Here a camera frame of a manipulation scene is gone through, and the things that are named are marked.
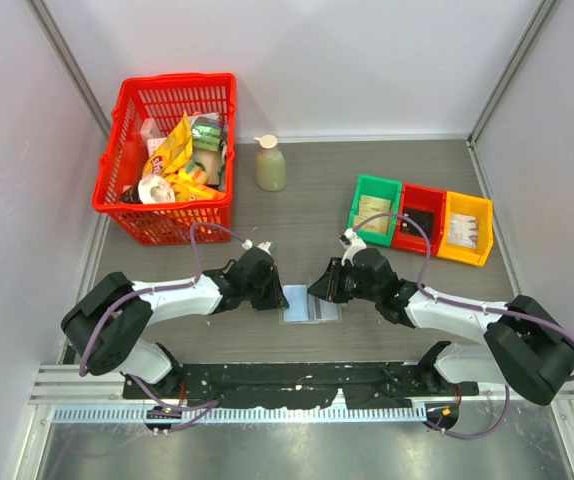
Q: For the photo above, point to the red plastic shopping basket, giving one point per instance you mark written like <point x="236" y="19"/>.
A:
<point x="165" y="98"/>

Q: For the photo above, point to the aluminium frame rail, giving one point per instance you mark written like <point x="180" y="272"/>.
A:
<point x="61" y="384"/>

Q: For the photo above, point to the cards in green bin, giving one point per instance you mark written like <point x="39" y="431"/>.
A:
<point x="368" y="207"/>

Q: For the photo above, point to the green plastic bin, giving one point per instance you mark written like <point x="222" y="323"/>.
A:
<point x="375" y="195"/>

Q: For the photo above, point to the cards in yellow bin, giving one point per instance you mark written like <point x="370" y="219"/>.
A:
<point x="463" y="231"/>

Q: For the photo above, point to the black item in red bin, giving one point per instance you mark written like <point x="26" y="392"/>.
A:
<point x="414" y="219"/>

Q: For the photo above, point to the white paper roll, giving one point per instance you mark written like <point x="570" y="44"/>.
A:
<point x="154" y="189"/>

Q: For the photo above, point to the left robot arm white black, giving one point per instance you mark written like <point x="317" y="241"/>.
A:
<point x="114" y="314"/>

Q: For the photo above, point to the grey card holder wallet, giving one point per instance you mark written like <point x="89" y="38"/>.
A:
<point x="339" y="320"/>

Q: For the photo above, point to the green soap dispenser bottle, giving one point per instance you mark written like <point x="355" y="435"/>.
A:
<point x="270" y="164"/>

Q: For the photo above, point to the yellow plastic bin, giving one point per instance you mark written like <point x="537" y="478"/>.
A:
<point x="482" y="209"/>

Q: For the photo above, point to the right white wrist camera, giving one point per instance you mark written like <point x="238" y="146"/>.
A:
<point x="352" y="244"/>

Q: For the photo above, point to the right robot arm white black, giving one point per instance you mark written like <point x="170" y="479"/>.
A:
<point x="516" y="343"/>

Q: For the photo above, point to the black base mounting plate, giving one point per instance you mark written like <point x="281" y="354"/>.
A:
<point x="305" y="386"/>

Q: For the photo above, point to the white slotted cable duct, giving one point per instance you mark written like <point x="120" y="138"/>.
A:
<point x="147" y="413"/>

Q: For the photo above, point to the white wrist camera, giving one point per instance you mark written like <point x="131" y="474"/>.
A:
<point x="267" y="246"/>
<point x="352" y="244"/>

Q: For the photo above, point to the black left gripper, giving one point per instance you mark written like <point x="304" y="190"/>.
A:
<point x="276" y="298"/>

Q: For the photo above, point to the red plastic bin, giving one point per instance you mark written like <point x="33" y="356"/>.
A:
<point x="425" y="207"/>

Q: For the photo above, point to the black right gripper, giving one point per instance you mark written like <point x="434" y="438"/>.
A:
<point x="328" y="286"/>

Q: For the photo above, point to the green snack packet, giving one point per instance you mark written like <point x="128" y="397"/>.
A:
<point x="207" y="130"/>

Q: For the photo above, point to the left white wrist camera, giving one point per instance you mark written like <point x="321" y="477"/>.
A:
<point x="267" y="246"/>

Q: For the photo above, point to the yellow snack bag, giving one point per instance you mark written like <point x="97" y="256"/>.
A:
<point x="194" y="174"/>

